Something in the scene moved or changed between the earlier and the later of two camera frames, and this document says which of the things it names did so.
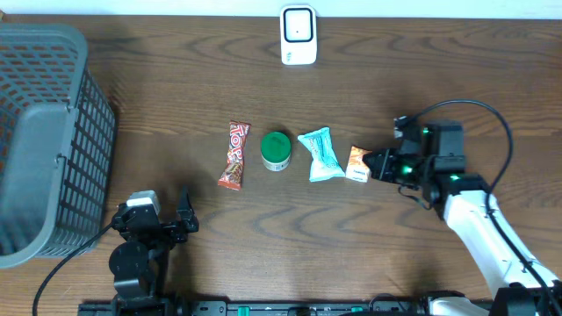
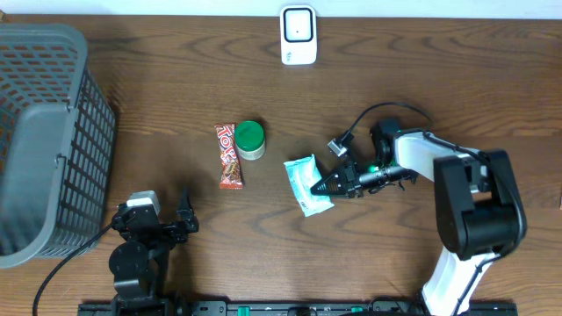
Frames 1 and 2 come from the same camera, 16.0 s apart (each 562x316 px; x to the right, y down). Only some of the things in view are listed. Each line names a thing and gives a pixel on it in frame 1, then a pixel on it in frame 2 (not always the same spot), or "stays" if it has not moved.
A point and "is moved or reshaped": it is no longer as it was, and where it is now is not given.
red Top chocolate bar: (231, 176) is moved or reshaped
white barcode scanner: (299, 34) stays
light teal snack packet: (324, 163) → (303, 175)
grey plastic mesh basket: (57, 132) stays
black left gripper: (187, 221) stays
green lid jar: (275, 151) → (249, 140)
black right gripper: (383, 168) → (350, 185)
